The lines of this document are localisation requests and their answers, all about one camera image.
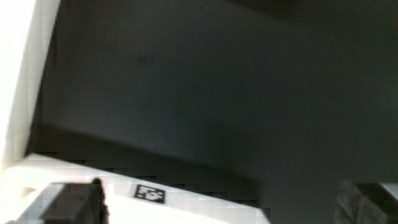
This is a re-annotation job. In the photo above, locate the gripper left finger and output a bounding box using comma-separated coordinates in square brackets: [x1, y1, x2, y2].
[41, 179, 108, 224]

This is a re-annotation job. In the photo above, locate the white U-shaped obstacle fence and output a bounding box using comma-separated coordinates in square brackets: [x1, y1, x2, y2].
[0, 0, 60, 168]

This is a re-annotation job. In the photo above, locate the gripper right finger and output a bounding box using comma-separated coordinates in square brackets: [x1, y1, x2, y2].
[334, 182, 398, 224]

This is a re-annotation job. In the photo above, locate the white square tabletop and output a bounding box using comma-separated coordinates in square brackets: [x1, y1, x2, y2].
[0, 154, 270, 224]

